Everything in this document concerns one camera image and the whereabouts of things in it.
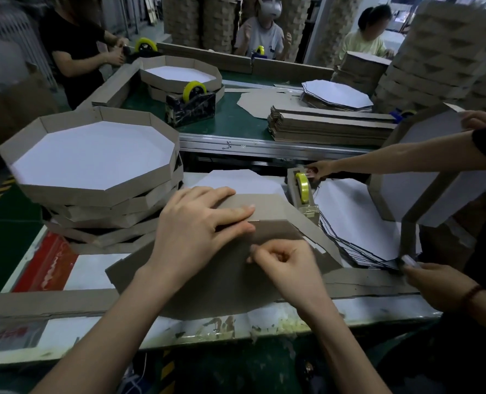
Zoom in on stack of brown cardboard boards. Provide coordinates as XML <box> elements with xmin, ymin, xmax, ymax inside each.
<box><xmin>332</xmin><ymin>51</ymin><xmax>392</xmax><ymax>95</ymax></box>

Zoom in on brown cardboard carton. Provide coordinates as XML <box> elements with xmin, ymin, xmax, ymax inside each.
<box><xmin>0</xmin><ymin>71</ymin><xmax>60</xmax><ymax>147</ymax></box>

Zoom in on person's left hand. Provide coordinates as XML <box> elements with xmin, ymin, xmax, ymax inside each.
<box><xmin>143</xmin><ymin>186</ymin><xmax>257</xmax><ymax>286</ymax></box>

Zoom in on long cardboard divider wall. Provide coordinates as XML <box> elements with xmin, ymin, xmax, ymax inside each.
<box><xmin>157</xmin><ymin>42</ymin><xmax>335</xmax><ymax>83</ymax></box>

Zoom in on grey octagonal cardboard sheet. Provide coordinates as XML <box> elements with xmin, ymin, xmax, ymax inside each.
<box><xmin>237</xmin><ymin>90</ymin><xmax>306</xmax><ymax>120</ymax></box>

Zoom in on person's right hand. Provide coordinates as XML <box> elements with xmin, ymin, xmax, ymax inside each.
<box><xmin>246</xmin><ymin>240</ymin><xmax>330</xmax><ymax>313</ymax></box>

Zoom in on tall stack of cardboard trays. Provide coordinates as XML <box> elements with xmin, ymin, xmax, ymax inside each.
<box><xmin>371</xmin><ymin>0</ymin><xmax>486</xmax><ymax>116</ymax></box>

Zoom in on grey label sticker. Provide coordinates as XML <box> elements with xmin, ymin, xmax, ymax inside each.
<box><xmin>0</xmin><ymin>319</ymin><xmax>49</xmax><ymax>354</ymax></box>

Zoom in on grey cardboard box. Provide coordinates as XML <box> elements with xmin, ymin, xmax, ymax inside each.
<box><xmin>105</xmin><ymin>169</ymin><xmax>343</xmax><ymax>320</ymax></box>

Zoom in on stack of white octagonal sheets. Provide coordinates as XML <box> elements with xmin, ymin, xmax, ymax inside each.
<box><xmin>313</xmin><ymin>178</ymin><xmax>404</xmax><ymax>270</ymax></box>

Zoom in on person's left forearm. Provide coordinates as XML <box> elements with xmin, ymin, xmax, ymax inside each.
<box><xmin>30</xmin><ymin>266</ymin><xmax>179</xmax><ymax>394</ymax></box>

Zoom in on red sticker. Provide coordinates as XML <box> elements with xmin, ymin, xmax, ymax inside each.
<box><xmin>12</xmin><ymin>233</ymin><xmax>78</xmax><ymax>292</ymax></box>

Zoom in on metal conveyor rail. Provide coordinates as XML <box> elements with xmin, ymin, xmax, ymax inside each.
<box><xmin>179</xmin><ymin>133</ymin><xmax>376</xmax><ymax>161</ymax></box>

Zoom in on person's right forearm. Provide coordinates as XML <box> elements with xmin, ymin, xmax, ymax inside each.
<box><xmin>298</xmin><ymin>294</ymin><xmax>392</xmax><ymax>394</ymax></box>

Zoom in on background stacks of cardboard trays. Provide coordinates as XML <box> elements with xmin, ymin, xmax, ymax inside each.
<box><xmin>162</xmin><ymin>0</ymin><xmax>312</xmax><ymax>54</ymax></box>

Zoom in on dark bead bracelet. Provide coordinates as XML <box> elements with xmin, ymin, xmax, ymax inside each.
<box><xmin>459</xmin><ymin>285</ymin><xmax>484</xmax><ymax>312</ymax></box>

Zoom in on pile of octagonal cardboard sheets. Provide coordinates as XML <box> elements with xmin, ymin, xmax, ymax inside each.
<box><xmin>299</xmin><ymin>80</ymin><xmax>374</xmax><ymax>114</ymax></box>

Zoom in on black tape dispenser yellow roll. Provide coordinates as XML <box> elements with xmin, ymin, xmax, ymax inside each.
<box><xmin>165</xmin><ymin>80</ymin><xmax>217</xmax><ymax>128</ymax></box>
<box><xmin>123</xmin><ymin>37</ymin><xmax>160</xmax><ymax>64</ymax></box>

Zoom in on white cable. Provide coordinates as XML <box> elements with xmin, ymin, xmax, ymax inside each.
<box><xmin>122</xmin><ymin>352</ymin><xmax>148</xmax><ymax>394</ymax></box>

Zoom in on long grey cardboard strip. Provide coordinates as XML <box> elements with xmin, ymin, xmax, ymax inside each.
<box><xmin>324</xmin><ymin>268</ymin><xmax>420</xmax><ymax>301</ymax></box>
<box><xmin>0</xmin><ymin>289</ymin><xmax>120</xmax><ymax>319</ymax></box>

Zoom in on grey tape dispenser yellow roll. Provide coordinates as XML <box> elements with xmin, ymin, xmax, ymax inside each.
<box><xmin>286</xmin><ymin>167</ymin><xmax>321</xmax><ymax>226</ymax></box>

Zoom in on stack of folded cardboard strips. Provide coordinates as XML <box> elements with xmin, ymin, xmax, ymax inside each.
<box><xmin>267</xmin><ymin>105</ymin><xmax>398</xmax><ymax>147</ymax></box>

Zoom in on wide cardboard strip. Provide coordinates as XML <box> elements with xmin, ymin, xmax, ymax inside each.
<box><xmin>90</xmin><ymin>62</ymin><xmax>142</xmax><ymax>108</ymax></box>

